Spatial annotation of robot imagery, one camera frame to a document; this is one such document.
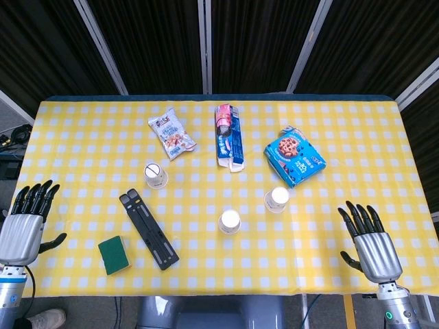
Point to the green yellow sponge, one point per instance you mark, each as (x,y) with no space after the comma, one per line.
(114,255)

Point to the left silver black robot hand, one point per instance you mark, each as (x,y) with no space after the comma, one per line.
(20,236)

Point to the black corrugated partition panel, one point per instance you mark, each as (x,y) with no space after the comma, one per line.
(41,41)
(377,34)
(257,41)
(154,41)

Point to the blue pink cookie carton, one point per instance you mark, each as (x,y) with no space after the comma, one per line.
(229,140)

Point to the white partition post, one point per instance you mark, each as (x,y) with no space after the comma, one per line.
(416,84)
(15,106)
(101,48)
(204,48)
(308,44)

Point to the white snack bag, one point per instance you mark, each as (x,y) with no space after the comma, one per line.
(171,135)

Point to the blue chocolate chip cookie box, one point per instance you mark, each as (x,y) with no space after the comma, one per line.
(295,157)

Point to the black folding stand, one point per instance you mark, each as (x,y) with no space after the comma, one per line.
(149,229)

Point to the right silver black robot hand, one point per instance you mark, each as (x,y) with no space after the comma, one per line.
(375,253)

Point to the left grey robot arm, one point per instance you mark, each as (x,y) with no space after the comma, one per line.
(8,291)

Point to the white sneaker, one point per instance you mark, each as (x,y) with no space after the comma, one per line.
(48,318)

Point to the yellow white checkered tablecloth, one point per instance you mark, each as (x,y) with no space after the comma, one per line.
(219,267)

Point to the paper cup with black line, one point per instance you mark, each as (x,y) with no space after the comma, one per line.
(155,175)

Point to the white paper cup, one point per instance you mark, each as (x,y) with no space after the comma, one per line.
(229,222)
(277,198)

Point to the grey robot torso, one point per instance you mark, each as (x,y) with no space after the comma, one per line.
(209,315)

